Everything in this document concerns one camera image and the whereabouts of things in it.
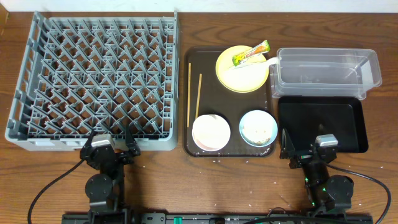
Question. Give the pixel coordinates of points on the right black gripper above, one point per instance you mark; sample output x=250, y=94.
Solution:
x=288, y=152

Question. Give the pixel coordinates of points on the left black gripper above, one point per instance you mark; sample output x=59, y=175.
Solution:
x=131, y=149

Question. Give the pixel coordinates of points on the light blue bowl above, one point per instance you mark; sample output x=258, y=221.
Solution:
x=258, y=128

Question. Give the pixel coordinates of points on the white paper napkin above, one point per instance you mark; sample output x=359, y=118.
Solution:
x=252, y=66

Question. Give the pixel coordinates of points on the white cup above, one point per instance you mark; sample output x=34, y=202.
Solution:
x=215, y=126

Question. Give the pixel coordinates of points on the green orange snack wrapper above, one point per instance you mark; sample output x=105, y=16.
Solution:
x=261, y=48

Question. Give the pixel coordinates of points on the short wooden chopstick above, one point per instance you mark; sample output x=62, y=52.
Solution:
x=198, y=96

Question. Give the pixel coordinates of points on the long wooden chopstick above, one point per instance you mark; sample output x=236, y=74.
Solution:
x=188, y=93

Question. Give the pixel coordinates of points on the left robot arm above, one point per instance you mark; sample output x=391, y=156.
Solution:
x=105, y=190

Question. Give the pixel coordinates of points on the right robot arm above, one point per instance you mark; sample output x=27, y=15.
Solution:
x=329, y=194

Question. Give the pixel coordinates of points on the grey dishwasher rack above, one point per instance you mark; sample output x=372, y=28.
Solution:
x=109, y=75

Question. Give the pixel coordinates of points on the black rectangular tray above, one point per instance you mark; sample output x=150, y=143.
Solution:
x=341, y=116

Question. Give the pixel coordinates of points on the clear plastic bin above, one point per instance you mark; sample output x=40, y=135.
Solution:
x=325, y=72

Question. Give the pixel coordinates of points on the yellow plate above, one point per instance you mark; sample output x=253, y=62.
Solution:
x=240, y=80

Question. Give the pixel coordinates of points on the white saucer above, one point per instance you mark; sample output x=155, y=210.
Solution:
x=204, y=142

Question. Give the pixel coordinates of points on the dark brown serving tray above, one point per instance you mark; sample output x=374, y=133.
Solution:
x=217, y=99

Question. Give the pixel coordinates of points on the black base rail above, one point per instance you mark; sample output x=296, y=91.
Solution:
x=161, y=218

